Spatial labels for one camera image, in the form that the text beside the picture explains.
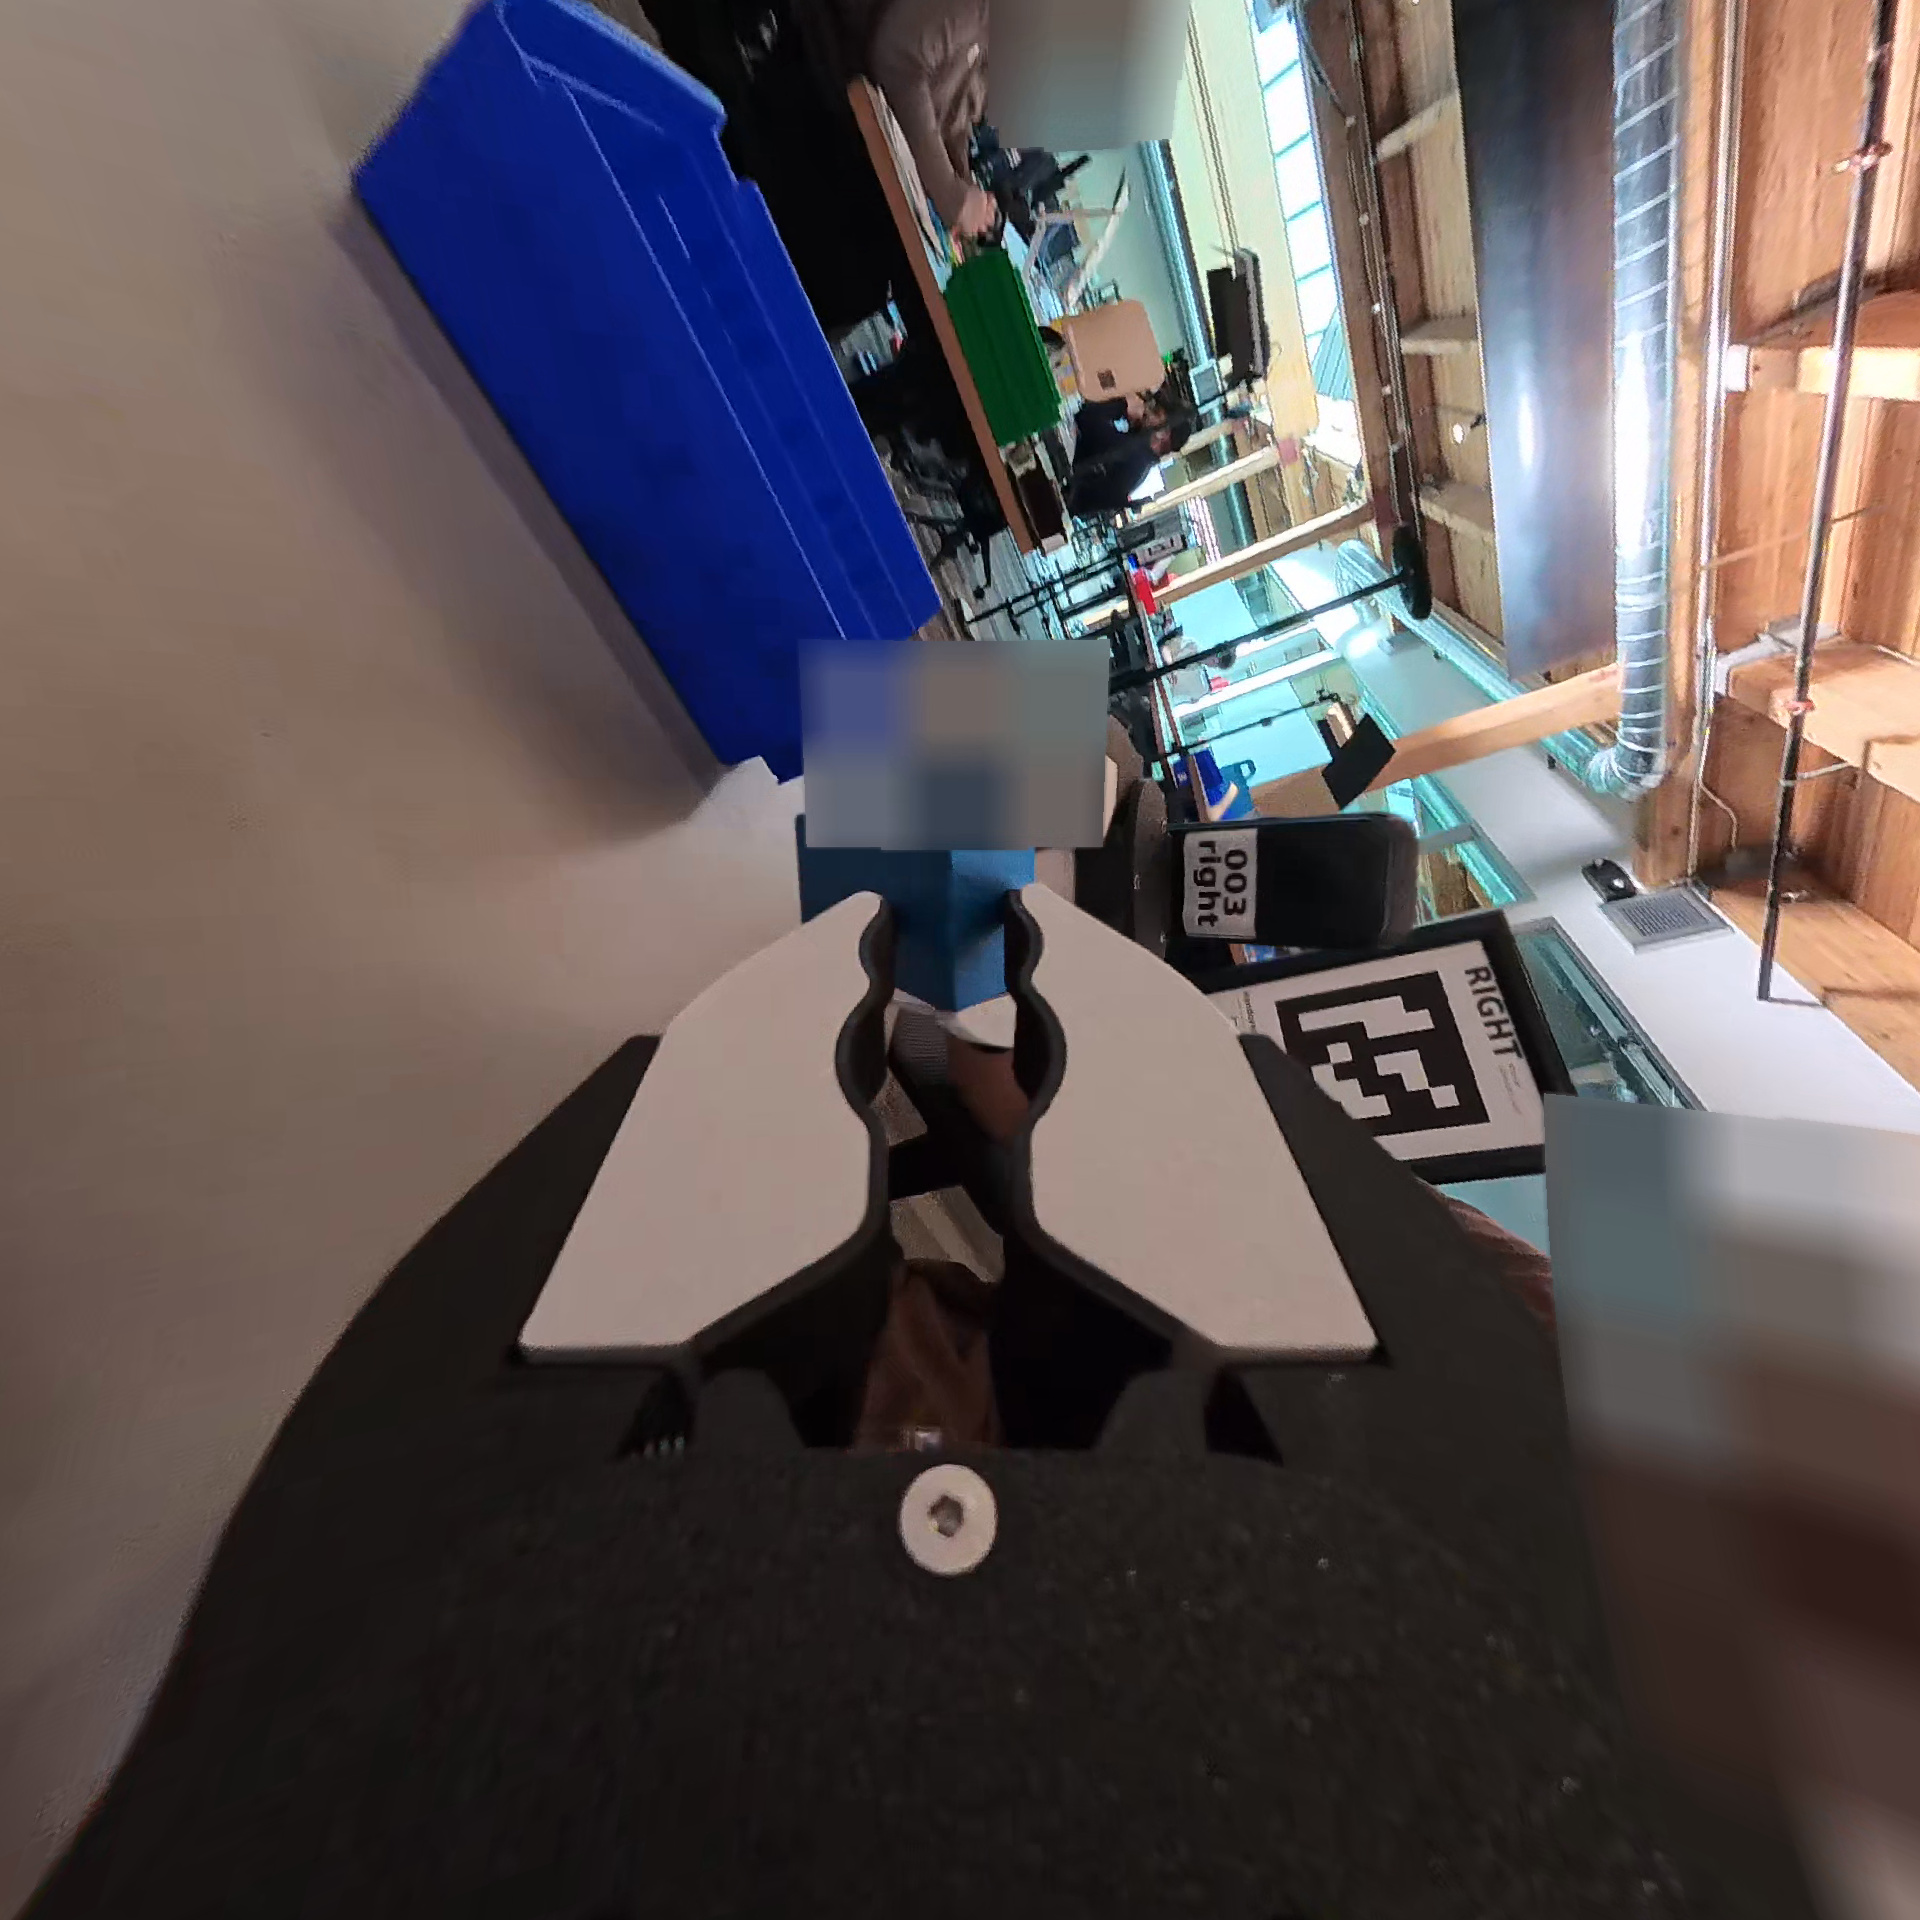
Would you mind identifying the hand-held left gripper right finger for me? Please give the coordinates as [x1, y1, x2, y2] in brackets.
[992, 886, 1382, 1387]

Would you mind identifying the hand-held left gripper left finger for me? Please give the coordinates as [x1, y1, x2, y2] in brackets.
[520, 895, 902, 1387]

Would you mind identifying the blue wooden block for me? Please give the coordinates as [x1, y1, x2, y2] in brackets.
[795, 847, 1042, 1009]

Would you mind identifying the blue plastic bin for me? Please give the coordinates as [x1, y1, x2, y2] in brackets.
[356, 0, 948, 782]

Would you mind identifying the grey desk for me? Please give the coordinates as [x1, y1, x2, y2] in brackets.
[0, 0, 902, 1832]

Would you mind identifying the black framed board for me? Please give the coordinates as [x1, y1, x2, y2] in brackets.
[1231, 911, 1623, 1178]

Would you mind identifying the person's brown clothing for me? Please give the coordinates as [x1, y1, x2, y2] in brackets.
[856, 1255, 1016, 1448]

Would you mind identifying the cardboard box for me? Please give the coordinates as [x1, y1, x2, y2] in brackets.
[1051, 294, 1166, 398]

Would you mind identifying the green plastic bin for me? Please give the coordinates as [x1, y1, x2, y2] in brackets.
[948, 249, 1073, 459]

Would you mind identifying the silver duct pipe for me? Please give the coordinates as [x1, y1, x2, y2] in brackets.
[1591, 0, 1706, 797]

